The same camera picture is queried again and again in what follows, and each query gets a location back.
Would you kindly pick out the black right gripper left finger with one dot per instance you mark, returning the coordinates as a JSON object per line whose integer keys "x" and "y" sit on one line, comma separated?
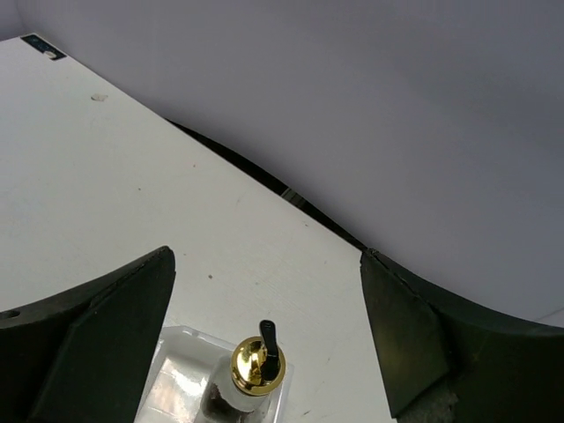
{"x": 83, "y": 355}

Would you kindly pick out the blue sticker on left corner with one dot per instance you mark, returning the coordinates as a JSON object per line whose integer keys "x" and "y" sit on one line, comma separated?
{"x": 42, "y": 46}

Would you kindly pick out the white plastic organizer tray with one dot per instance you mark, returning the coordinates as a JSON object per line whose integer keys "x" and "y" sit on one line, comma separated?
{"x": 176, "y": 386}

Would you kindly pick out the square glass bottle gold spout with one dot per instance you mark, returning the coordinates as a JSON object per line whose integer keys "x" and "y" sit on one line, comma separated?
{"x": 243, "y": 382}

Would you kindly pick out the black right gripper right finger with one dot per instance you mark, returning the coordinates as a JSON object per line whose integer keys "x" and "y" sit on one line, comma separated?
{"x": 446, "y": 359}

